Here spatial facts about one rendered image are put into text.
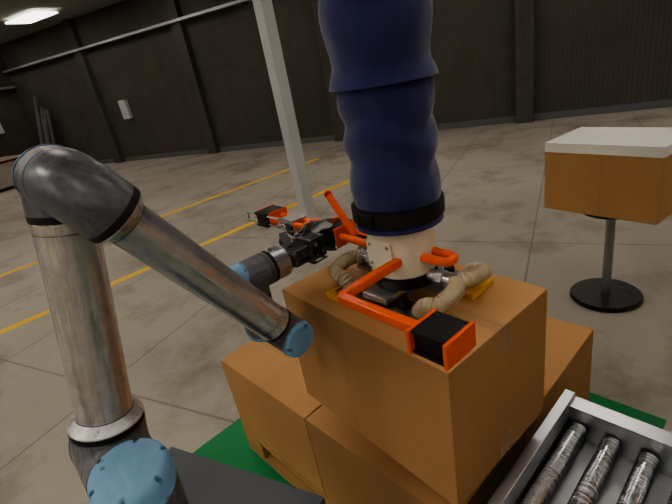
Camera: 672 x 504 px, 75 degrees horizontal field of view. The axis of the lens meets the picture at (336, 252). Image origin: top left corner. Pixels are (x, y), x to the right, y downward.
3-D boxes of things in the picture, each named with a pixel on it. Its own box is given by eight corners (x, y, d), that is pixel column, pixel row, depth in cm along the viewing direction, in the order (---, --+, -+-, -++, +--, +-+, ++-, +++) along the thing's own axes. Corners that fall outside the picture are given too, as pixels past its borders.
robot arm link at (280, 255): (264, 277, 121) (255, 245, 117) (277, 269, 124) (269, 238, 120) (283, 284, 114) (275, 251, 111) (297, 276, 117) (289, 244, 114)
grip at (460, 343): (476, 345, 76) (475, 321, 74) (447, 372, 71) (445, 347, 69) (436, 329, 82) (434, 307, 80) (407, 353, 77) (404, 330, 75)
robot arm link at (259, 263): (225, 299, 114) (215, 265, 110) (263, 278, 121) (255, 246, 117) (245, 310, 107) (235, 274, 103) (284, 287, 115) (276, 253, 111)
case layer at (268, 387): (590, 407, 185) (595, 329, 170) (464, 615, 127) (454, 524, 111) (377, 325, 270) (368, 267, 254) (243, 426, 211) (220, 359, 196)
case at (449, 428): (543, 411, 123) (548, 288, 107) (458, 509, 102) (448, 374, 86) (389, 335, 168) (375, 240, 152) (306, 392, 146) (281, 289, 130)
